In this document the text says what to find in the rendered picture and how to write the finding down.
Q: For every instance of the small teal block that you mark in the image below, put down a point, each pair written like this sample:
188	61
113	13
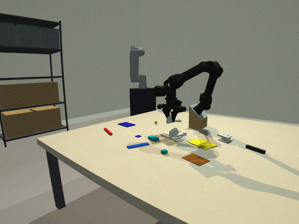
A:
164	151

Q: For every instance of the teal rectangular block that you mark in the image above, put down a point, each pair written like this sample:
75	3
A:
153	138

